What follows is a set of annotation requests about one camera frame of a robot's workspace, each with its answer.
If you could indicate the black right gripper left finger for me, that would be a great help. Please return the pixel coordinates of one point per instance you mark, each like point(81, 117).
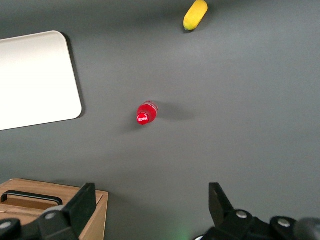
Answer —
point(80, 212)

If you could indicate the yellow banana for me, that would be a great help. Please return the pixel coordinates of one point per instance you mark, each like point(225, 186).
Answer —
point(195, 15)

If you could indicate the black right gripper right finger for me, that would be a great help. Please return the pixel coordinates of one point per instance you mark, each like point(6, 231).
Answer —
point(222, 210)

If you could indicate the wooden box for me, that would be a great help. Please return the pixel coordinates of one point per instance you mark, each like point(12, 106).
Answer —
point(97, 215)

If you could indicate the white rectangular tray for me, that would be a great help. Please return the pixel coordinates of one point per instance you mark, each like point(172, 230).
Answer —
point(35, 80)

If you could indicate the red coke bottle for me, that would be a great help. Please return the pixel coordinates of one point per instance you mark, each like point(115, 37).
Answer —
point(146, 113)

